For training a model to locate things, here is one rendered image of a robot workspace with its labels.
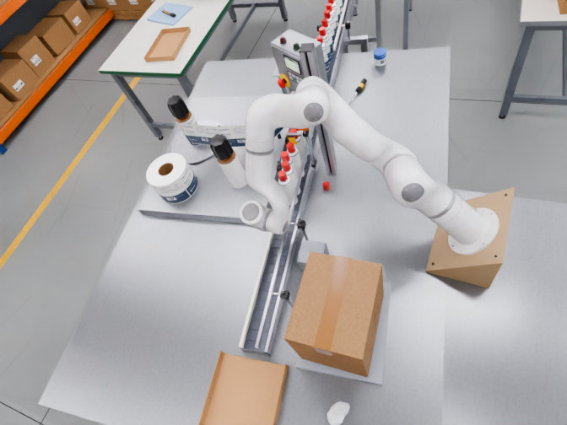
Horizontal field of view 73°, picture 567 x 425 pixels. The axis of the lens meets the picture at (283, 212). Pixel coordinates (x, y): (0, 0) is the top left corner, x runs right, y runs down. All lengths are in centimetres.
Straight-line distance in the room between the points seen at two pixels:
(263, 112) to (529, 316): 111
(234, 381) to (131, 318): 56
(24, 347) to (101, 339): 152
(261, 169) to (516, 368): 103
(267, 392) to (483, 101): 264
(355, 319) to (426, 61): 157
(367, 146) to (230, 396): 99
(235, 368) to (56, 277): 217
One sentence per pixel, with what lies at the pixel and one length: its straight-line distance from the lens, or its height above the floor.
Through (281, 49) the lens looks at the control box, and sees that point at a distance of 148.
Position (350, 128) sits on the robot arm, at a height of 144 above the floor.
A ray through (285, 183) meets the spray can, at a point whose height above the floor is 104.
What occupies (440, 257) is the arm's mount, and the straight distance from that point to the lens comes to 155.
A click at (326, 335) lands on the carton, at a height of 112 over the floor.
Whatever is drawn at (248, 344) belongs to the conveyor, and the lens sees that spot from 151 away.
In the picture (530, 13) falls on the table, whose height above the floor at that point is 78.
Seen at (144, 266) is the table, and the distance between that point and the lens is 191.
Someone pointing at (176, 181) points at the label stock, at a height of 101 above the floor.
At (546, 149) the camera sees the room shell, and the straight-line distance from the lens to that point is 313.
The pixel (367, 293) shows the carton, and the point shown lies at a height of 112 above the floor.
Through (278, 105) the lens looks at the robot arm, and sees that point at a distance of 113.
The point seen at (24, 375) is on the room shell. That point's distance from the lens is 327.
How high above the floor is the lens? 227
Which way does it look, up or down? 55 degrees down
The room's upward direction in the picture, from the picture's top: 24 degrees counter-clockwise
